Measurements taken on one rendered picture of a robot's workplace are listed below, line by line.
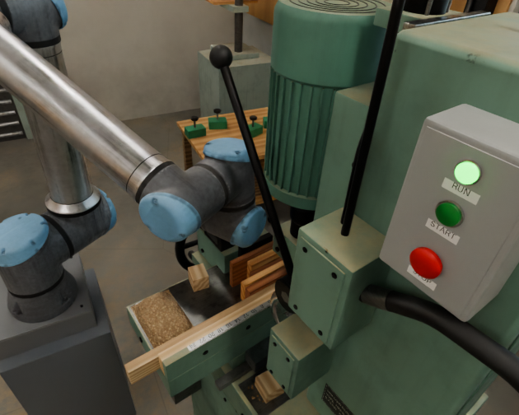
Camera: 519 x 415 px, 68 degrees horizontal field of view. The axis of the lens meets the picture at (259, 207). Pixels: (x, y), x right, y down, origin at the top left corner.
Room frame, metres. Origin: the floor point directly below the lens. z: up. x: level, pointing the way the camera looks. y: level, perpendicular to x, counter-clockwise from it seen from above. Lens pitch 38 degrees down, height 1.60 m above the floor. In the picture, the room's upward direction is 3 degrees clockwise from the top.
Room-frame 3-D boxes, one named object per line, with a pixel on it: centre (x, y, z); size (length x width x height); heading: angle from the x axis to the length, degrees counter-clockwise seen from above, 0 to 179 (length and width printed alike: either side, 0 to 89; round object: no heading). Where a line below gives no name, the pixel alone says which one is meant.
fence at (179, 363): (0.55, -0.08, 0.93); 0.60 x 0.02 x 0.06; 128
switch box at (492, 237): (0.27, -0.18, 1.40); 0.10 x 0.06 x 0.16; 38
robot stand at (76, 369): (0.74, 0.64, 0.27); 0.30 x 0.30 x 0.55; 30
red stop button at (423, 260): (0.25, -0.15, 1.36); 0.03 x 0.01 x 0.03; 38
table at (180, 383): (0.67, 0.01, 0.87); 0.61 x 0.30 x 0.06; 128
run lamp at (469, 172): (0.25, -0.15, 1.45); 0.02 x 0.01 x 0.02; 38
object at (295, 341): (0.37, -0.08, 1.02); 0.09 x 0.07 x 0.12; 128
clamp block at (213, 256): (0.73, 0.06, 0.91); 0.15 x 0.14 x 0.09; 128
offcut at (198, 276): (0.60, 0.13, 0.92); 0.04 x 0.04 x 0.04; 26
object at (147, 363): (0.57, -0.04, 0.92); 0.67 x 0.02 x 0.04; 128
